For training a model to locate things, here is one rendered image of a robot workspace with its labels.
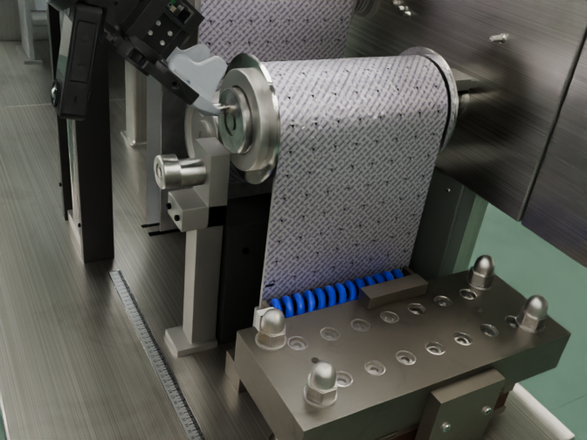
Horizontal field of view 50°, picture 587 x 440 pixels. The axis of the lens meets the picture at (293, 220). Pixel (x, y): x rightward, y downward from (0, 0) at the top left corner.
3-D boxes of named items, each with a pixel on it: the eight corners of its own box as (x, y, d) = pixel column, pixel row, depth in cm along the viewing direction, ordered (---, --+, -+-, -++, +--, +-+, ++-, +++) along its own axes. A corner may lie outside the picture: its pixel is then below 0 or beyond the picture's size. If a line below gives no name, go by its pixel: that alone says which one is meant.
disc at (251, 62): (217, 152, 81) (224, 37, 73) (220, 151, 81) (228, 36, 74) (269, 207, 70) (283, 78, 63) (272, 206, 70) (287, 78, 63)
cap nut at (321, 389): (296, 388, 67) (301, 356, 65) (325, 378, 69) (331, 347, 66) (314, 412, 64) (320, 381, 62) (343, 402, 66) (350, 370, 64)
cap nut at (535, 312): (509, 318, 82) (520, 291, 80) (528, 312, 84) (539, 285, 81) (530, 336, 79) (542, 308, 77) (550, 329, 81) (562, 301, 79)
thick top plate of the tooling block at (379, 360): (232, 367, 77) (236, 330, 74) (473, 297, 95) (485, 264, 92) (296, 470, 65) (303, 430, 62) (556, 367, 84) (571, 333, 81)
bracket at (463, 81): (418, 79, 85) (422, 65, 84) (451, 77, 87) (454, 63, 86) (443, 92, 81) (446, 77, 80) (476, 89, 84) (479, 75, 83)
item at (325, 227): (258, 305, 80) (273, 175, 70) (404, 270, 91) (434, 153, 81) (260, 308, 79) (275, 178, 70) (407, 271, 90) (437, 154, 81)
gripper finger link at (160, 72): (204, 99, 64) (138, 44, 59) (195, 110, 65) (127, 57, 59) (189, 85, 68) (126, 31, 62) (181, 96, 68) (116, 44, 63)
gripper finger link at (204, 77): (257, 90, 68) (196, 34, 62) (222, 131, 69) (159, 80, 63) (246, 81, 71) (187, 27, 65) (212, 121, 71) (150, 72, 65)
